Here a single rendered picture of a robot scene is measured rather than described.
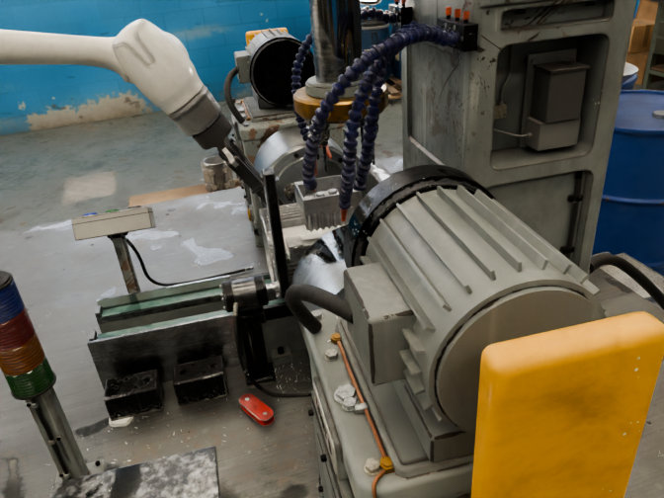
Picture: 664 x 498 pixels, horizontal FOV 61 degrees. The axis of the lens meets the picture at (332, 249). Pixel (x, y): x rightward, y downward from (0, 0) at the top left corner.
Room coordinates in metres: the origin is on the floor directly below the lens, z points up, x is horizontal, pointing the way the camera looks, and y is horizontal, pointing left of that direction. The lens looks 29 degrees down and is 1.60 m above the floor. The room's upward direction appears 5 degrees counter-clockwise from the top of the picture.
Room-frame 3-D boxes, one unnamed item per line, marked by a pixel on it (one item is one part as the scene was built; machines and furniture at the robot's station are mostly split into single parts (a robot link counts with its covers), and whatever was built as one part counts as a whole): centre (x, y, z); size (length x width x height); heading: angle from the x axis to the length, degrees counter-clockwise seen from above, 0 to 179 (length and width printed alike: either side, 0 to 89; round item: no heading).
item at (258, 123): (1.65, 0.11, 0.99); 0.35 x 0.31 x 0.37; 11
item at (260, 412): (0.79, 0.17, 0.81); 0.09 x 0.03 x 0.02; 42
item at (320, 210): (1.06, 0.00, 1.11); 0.12 x 0.11 x 0.07; 101
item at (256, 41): (1.68, 0.15, 1.16); 0.33 x 0.26 x 0.42; 11
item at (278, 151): (1.41, 0.07, 1.04); 0.37 x 0.25 x 0.25; 11
